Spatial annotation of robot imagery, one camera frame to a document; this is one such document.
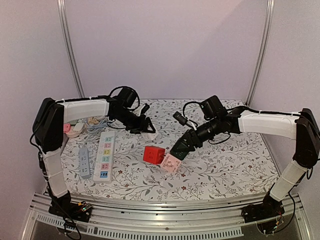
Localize bundled light cables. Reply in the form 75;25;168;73
74;116;113;135

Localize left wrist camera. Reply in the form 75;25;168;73
139;103;150;115

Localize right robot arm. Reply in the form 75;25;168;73
169;95;320;223

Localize red cube socket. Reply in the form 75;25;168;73
143;146;165;165

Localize grey-blue power strip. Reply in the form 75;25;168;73
78;147;91;179

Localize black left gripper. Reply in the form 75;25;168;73
113;109;156;135

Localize dark green cube socket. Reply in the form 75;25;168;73
169;148;189;161

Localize aluminium frame post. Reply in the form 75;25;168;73
56;0;85;98
245;0;275;106

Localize left aluminium frame post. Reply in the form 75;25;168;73
56;0;85;98

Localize white cube socket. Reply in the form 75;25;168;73
141;131;159;142

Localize pink round socket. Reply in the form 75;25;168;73
63;123;81;138

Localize right aluminium frame post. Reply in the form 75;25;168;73
245;0;275;106

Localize floral table mat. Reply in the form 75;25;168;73
61;99;279;202

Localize pink cube socket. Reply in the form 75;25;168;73
160;153;182;173

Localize white colourful power strip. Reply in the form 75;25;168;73
93;131;116;184

